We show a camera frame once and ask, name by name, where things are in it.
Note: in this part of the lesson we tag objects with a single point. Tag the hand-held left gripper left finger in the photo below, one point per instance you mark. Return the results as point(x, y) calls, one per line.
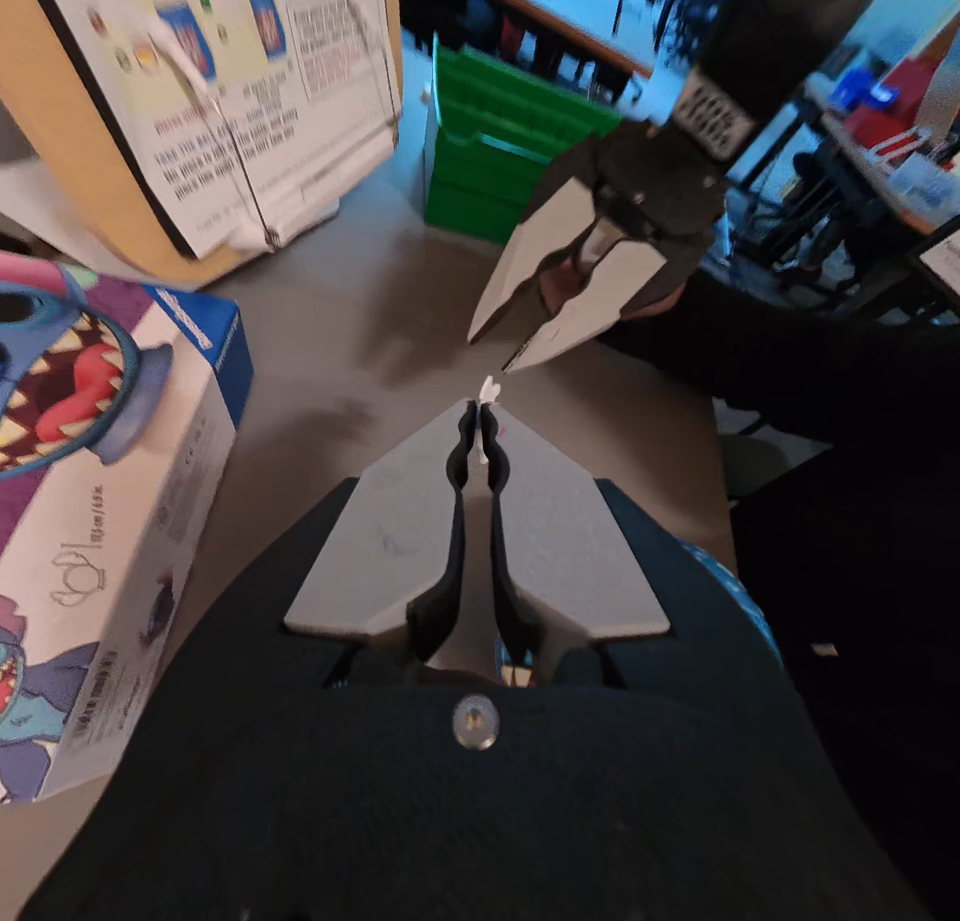
point(375, 546)

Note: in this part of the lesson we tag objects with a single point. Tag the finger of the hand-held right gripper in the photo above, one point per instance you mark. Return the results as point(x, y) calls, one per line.
point(540, 238)
point(607, 283)

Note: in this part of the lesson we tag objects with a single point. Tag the green plastic bin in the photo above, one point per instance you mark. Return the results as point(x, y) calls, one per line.
point(495, 148)

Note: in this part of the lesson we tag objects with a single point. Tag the wooden sheet holder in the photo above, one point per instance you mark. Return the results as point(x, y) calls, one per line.
point(60, 148)

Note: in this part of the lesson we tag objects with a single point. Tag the printed puzzle box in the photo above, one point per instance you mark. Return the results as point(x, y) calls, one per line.
point(112, 523)

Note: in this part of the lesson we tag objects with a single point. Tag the person's right hand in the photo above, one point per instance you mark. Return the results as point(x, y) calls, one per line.
point(660, 304)

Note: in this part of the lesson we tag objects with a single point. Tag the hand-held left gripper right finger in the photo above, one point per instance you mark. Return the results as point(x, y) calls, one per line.
point(577, 546)

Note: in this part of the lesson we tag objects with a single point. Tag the blue puzzle ball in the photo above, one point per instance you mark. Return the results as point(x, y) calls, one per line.
point(750, 606)

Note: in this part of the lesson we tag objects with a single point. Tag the small curved puzzle piece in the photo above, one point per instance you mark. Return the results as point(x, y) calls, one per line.
point(489, 392)

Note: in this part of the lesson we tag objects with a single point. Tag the person's right forearm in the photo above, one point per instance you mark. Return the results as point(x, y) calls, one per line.
point(787, 366)

